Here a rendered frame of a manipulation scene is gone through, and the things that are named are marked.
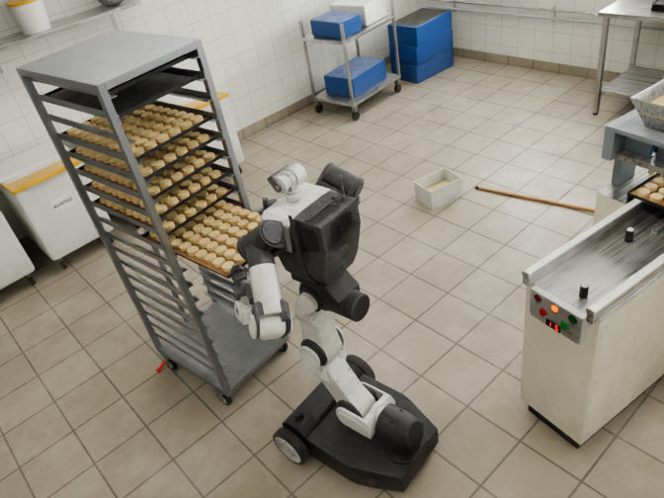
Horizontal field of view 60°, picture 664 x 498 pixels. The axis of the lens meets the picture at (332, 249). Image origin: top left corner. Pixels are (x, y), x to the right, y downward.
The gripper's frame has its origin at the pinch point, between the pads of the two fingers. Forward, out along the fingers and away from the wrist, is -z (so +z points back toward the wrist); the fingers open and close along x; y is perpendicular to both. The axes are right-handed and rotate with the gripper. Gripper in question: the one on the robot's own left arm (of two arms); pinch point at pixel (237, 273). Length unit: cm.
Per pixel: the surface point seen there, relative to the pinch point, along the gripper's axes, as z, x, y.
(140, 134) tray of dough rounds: -53, 46, 18
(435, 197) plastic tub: -136, -97, -157
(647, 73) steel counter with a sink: -186, -85, -394
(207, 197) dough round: -49, 10, 1
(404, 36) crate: -373, -59, -254
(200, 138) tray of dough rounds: -51, 37, -5
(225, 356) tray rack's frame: -52, -90, 20
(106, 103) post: -27, 70, 23
